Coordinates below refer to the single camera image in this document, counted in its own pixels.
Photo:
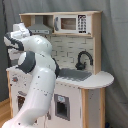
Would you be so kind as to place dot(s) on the white oven door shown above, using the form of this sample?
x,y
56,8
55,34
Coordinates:
x,y
20,99

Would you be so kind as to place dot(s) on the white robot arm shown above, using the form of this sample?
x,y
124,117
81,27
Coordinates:
x,y
35,59

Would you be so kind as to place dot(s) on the wooden toy kitchen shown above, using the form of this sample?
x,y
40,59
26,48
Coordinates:
x,y
65,50

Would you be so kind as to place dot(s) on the grey toy sink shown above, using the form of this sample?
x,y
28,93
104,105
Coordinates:
x,y
73,74

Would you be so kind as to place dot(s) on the black toy faucet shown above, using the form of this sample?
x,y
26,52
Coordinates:
x,y
81,65

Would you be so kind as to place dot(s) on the toy microwave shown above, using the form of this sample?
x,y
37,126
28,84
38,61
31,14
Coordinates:
x,y
70,23

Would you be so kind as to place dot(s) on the grey range hood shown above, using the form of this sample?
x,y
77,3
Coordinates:
x,y
38,27

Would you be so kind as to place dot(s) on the white cabinet door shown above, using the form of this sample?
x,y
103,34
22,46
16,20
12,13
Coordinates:
x,y
65,108

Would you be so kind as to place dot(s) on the left red oven knob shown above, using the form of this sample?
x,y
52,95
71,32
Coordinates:
x,y
14,79

